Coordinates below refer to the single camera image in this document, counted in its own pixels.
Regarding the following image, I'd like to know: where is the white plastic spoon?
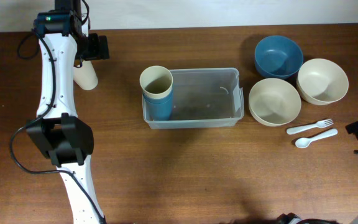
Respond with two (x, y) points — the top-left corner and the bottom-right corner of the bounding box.
(295, 128), (338, 148)

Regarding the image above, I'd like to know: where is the clear plastic container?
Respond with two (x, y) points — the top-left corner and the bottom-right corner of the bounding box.
(142, 68), (244, 129)

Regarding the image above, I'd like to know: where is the white plastic fork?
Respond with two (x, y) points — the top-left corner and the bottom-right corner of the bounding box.
(286, 119), (334, 135)

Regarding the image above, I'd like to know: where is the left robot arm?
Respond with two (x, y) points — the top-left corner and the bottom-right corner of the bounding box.
(23, 0), (109, 223)

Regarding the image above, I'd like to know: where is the blue bowl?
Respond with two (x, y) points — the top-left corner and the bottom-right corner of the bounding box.
(254, 35), (304, 80)

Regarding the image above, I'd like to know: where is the beige cup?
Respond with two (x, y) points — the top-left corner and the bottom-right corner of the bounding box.
(74, 61), (98, 90)
(139, 65), (173, 100)

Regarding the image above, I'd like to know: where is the beige bowl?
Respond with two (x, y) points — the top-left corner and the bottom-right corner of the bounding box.
(248, 78), (301, 127)
(296, 58), (349, 105)

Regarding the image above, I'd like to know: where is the blue cup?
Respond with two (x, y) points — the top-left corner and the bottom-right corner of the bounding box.
(147, 102), (172, 121)
(143, 91), (173, 107)

